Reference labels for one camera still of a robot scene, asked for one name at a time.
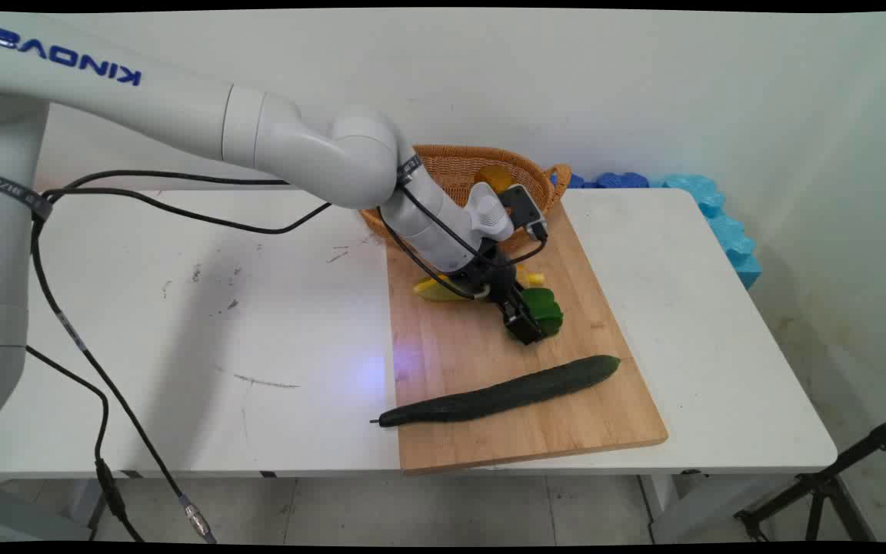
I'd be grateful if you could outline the black camera tripod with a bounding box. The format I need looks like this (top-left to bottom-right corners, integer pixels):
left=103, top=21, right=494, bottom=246
left=734, top=410, right=886, bottom=544

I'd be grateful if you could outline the wooden cutting board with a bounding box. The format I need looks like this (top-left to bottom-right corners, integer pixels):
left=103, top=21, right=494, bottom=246
left=385, top=202, right=670, bottom=475

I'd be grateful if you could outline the black cable with metal plug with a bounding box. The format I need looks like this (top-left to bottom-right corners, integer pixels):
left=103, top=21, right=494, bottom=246
left=29, top=219, right=218, bottom=544

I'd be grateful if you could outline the large light blue foam block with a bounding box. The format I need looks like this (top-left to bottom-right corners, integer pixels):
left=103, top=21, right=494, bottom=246
left=660, top=174, right=764, bottom=291

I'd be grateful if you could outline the grey velcro strap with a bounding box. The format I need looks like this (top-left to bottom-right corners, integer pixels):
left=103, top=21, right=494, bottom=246
left=0, top=169, right=55, bottom=222

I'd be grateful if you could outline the woven wicker basket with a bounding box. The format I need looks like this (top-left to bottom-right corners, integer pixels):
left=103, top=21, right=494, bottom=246
left=358, top=145, right=573, bottom=259

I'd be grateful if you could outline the medium blue foam block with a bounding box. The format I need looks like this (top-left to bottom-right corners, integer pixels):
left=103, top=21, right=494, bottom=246
left=594, top=171, right=651, bottom=190

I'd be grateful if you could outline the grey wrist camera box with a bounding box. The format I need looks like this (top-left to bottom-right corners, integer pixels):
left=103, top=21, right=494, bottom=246
left=498, top=183, right=551, bottom=240

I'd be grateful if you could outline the yellow potato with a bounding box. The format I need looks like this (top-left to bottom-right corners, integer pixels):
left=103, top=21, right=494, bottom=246
left=474, top=165, right=516, bottom=195

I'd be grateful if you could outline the long dark green cucumber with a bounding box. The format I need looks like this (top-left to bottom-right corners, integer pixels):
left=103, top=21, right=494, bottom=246
left=370, top=355, right=621, bottom=429

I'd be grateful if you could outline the long black arm cable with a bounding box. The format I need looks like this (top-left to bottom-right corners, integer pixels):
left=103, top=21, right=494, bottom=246
left=42, top=170, right=334, bottom=235

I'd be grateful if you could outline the yellow banana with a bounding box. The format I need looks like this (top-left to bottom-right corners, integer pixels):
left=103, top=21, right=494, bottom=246
left=412, top=275, right=482, bottom=303

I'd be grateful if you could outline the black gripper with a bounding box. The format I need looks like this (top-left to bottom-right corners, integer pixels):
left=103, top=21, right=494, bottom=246
left=449, top=245, right=548, bottom=346

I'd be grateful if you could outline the black cable with inline connector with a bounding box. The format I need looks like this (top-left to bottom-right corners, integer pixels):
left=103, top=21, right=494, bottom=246
left=25, top=346, right=145, bottom=544

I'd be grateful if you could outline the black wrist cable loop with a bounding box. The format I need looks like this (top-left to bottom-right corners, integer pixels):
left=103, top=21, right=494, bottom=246
left=376, top=185, right=491, bottom=302

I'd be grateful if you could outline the green bell pepper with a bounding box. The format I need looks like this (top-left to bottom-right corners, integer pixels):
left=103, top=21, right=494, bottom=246
left=520, top=287, right=565, bottom=339

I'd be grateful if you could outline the black camera cable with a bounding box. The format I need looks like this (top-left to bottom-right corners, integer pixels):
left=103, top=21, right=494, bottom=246
left=474, top=222, right=551, bottom=270

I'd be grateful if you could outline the white table leg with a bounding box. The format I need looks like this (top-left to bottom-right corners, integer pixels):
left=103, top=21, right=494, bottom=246
left=638, top=472, right=767, bottom=544

